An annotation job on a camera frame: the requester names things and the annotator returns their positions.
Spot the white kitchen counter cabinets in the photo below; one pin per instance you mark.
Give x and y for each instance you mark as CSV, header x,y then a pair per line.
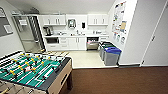
x,y
75,42

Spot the steel dishwasher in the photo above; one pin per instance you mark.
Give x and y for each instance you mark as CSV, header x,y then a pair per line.
x,y
92,44

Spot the chrome faucet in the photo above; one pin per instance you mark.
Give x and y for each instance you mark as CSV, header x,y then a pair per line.
x,y
77,32

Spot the grey bin blue lid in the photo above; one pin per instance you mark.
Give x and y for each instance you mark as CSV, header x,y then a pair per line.
x,y
111,56
102,48

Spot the white upper cabinet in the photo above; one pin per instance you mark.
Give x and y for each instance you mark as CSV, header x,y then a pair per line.
x,y
97,19
52,20

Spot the microwave oven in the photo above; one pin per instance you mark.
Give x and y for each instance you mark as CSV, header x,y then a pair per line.
x,y
52,40

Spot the black coffee machine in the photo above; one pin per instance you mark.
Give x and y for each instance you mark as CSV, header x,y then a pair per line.
x,y
48,31

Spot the steel fridge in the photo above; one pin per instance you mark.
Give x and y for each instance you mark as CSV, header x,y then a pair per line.
x,y
28,33

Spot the foosball table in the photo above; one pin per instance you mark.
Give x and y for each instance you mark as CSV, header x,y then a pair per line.
x,y
30,71

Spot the white door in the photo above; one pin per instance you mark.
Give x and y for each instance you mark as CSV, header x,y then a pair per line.
x,y
158,36

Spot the wall papers strip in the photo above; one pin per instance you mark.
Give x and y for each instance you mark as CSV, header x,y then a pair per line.
x,y
119,21

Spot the wall notice board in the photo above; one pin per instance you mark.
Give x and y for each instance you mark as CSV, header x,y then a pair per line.
x,y
5,25

